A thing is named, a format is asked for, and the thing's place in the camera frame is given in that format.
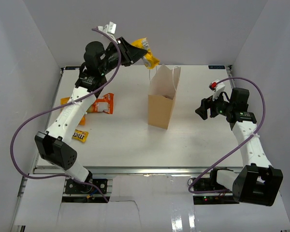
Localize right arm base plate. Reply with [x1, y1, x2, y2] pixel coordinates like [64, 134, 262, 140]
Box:
[191, 177, 238, 205]

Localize aluminium table front rail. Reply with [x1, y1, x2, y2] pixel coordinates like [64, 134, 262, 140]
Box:
[33, 166, 245, 175]

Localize blue label corner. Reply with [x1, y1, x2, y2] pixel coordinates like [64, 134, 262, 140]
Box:
[208, 65, 225, 70]
[64, 66, 80, 70]

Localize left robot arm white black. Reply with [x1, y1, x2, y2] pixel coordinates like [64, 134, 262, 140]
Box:
[35, 37, 147, 182]

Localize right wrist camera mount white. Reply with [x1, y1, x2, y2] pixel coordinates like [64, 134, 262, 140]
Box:
[209, 79, 225, 101]

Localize blue label right corner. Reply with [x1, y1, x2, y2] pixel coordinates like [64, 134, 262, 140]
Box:
[208, 65, 225, 70]

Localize small yellow candy packet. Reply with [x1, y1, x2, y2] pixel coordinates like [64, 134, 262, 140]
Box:
[72, 129, 89, 143]

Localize small yellow snack packet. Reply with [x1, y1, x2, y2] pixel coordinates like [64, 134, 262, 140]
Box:
[132, 38, 160, 69]

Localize brown paper bag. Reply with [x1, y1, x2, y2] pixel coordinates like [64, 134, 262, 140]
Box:
[147, 65, 181, 130]

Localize blue label left corner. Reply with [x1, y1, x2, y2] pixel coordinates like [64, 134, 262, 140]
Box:
[64, 66, 80, 70]

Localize large yellow snack bag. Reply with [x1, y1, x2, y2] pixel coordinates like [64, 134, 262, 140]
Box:
[59, 96, 87, 126]

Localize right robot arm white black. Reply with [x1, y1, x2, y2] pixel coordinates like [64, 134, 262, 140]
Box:
[195, 87, 283, 206]

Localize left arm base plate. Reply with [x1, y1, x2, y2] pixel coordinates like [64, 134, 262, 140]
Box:
[64, 179, 108, 195]

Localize orange snack packet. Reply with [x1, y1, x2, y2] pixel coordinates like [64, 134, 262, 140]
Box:
[87, 93, 114, 114]

